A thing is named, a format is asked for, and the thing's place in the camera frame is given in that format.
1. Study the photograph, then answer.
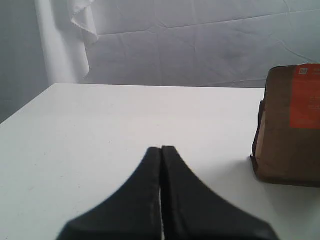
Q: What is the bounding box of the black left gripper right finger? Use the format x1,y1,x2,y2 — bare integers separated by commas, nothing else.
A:
160,146,278,240

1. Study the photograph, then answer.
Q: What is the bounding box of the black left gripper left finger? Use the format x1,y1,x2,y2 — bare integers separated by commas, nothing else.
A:
59,147,162,240

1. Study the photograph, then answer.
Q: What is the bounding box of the brown cardboard box orange label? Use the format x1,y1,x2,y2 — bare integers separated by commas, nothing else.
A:
250,63,320,188

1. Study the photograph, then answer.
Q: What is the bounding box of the white backdrop cloth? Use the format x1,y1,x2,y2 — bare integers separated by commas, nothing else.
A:
35,0,320,88

